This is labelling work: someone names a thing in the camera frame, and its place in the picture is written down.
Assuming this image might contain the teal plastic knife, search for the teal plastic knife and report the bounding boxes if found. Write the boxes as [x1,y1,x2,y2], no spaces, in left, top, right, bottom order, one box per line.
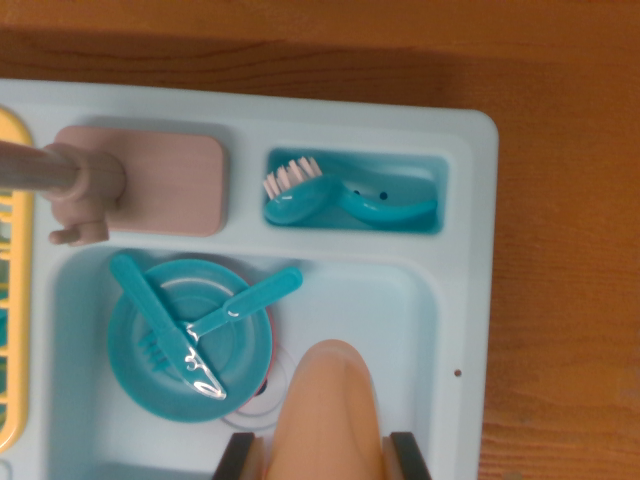
[109,253,228,401]

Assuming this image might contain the light blue toy sink unit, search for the light blue toy sink unit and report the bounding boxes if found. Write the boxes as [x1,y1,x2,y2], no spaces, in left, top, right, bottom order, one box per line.
[0,78,500,480]

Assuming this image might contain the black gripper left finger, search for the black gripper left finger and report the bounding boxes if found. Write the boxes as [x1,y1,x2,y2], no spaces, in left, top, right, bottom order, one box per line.
[212,432,269,480]

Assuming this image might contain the teal plastic fork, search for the teal plastic fork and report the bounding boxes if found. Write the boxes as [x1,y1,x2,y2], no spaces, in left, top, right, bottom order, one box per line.
[137,266,304,371]

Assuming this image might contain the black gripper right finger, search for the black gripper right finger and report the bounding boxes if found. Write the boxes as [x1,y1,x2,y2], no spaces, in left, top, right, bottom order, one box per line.
[382,430,434,480]

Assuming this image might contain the teal dish brush white bristles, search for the teal dish brush white bristles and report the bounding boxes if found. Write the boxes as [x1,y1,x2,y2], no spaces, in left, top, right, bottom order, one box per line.
[263,156,439,227]

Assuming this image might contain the yellow plastic dish rack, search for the yellow plastic dish rack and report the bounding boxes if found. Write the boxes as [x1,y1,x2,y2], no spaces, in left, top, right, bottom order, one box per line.
[0,105,35,455]

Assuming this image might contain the cream detergent bottle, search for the cream detergent bottle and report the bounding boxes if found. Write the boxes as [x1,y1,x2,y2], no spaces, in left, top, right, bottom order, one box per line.
[267,338,389,480]

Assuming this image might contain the red plastic plate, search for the red plastic plate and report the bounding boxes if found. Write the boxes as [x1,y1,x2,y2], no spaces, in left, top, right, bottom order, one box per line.
[259,304,277,396]

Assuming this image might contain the teal plastic plate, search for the teal plastic plate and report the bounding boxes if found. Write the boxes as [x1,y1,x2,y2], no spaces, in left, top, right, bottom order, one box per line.
[107,258,274,424]

